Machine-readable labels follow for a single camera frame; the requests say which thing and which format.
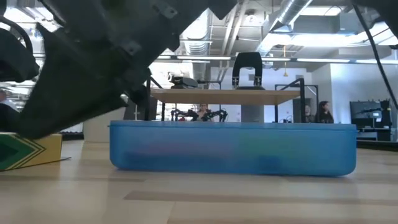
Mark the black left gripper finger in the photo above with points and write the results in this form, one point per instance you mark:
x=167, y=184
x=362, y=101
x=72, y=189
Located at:
x=6, y=118
x=77, y=93

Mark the yellow green crayon box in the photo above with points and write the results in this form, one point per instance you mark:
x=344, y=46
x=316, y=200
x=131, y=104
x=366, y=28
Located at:
x=34, y=151

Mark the blue translucent plastic box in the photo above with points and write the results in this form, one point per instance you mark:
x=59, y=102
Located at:
x=233, y=149

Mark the black arched robot arm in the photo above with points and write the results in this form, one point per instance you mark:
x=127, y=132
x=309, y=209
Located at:
x=247, y=62

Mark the person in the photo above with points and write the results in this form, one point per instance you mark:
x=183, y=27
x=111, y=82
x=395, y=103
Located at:
x=325, y=113
x=203, y=112
x=308, y=114
x=5, y=99

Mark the small black background robot arms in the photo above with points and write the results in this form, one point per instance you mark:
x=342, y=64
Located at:
x=189, y=114

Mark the wooden table with black legs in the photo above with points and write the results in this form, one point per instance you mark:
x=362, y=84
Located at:
x=224, y=97

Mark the yellow hanging pendant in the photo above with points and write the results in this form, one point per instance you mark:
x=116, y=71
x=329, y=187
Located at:
x=285, y=74

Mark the silver ribbed ceiling duct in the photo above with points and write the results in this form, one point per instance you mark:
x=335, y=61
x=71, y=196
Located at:
x=195, y=43

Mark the black camera device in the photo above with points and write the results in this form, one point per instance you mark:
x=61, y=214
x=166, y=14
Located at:
x=183, y=81

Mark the silver smooth ceiling duct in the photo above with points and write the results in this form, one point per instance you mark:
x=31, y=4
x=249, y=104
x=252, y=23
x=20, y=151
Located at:
x=284, y=18

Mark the black wall monitor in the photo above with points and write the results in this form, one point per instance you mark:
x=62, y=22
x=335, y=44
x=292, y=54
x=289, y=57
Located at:
x=368, y=113

